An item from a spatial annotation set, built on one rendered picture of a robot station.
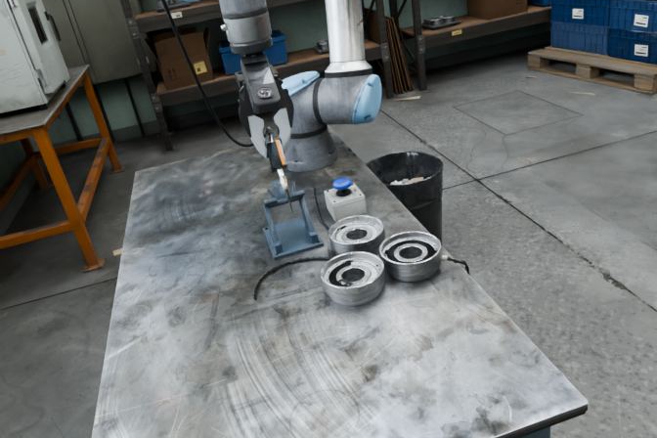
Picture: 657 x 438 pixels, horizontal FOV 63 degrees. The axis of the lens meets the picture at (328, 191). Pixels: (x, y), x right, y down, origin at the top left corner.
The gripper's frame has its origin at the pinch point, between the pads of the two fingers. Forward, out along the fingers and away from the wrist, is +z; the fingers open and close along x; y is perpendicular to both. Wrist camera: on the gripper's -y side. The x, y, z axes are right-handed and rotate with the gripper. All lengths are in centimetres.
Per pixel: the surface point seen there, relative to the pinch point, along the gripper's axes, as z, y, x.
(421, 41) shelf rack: 79, 316, -175
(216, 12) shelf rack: 27, 324, -19
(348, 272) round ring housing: 16.3, -19.6, -5.8
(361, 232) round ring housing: 17.2, -8.0, -12.2
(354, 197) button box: 15.6, 2.5, -14.7
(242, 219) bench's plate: 21.0, 14.9, 8.2
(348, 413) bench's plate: 16.9, -45.8, 3.1
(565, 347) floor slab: 101, 16, -83
